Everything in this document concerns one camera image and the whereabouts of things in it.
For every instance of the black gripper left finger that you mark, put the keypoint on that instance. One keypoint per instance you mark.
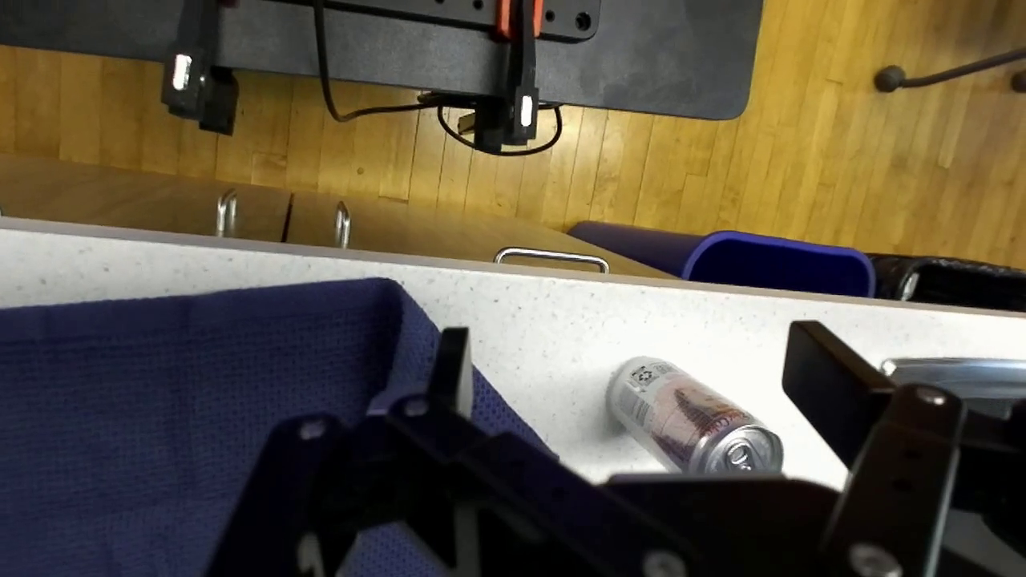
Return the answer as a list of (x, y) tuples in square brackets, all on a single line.
[(354, 482)]

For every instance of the blue plastic bin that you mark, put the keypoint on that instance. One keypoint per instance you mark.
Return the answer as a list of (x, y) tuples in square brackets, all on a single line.
[(781, 267)]

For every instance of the wooden base cabinet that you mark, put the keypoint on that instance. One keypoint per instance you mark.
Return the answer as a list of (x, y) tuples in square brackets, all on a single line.
[(106, 193)]

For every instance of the blue cloth towel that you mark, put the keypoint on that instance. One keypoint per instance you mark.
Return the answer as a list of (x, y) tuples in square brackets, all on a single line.
[(161, 427)]

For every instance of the silver Diet Coke can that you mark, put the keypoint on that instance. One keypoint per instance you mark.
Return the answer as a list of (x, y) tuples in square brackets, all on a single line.
[(684, 419)]

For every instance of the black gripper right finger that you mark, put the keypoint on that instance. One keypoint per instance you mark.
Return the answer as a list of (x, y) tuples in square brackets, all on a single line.
[(897, 470)]

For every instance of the black plastic bin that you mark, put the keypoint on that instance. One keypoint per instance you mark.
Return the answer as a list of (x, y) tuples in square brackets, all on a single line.
[(963, 282)]

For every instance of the black stand base foot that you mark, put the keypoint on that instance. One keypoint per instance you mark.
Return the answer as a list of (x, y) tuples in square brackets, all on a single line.
[(893, 79)]

